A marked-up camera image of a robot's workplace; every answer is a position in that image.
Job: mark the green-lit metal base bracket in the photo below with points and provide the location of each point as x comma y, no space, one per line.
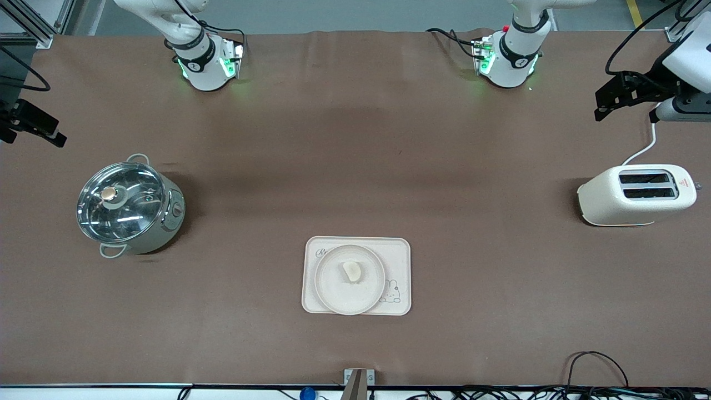
230,61
483,55

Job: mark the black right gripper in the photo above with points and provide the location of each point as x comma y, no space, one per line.
12,118

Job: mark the brown table mat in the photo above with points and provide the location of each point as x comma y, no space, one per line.
444,166

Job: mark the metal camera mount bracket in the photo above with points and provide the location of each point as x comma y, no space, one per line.
358,383

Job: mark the aluminium frame profile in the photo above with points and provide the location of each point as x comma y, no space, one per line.
33,30
673,34

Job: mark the pale steamed bun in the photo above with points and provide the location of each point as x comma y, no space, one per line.
352,271

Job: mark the blue round knob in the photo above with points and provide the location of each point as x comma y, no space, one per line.
307,394

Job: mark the steel electric cooking pot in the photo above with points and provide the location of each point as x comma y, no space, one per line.
166,228

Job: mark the cream rabbit print tray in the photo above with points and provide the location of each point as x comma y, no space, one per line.
400,250

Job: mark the cream two-slot toaster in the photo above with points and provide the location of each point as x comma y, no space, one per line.
627,208

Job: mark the glass pot lid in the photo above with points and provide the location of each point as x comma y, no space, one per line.
125,205

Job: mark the cream round plate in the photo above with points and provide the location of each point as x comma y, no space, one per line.
339,291

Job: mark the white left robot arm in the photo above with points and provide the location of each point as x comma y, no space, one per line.
511,55

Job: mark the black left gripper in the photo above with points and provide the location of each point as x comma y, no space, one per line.
651,85

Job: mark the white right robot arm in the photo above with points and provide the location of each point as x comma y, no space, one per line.
203,66

